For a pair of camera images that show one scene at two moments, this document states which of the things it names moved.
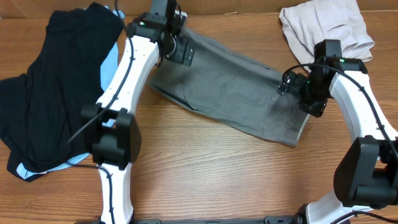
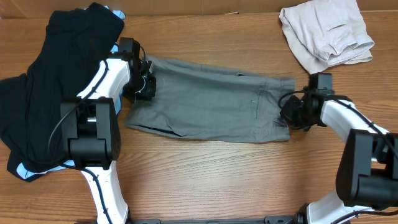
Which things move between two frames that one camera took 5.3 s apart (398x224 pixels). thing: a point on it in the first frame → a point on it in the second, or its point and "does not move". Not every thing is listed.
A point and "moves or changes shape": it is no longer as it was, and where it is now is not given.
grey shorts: (234, 88) moves or changes shape
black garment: (40, 109) does not move
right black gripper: (316, 107) → (288, 115)
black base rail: (270, 219) does not move
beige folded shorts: (308, 24) does not move
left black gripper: (179, 55) → (150, 90)
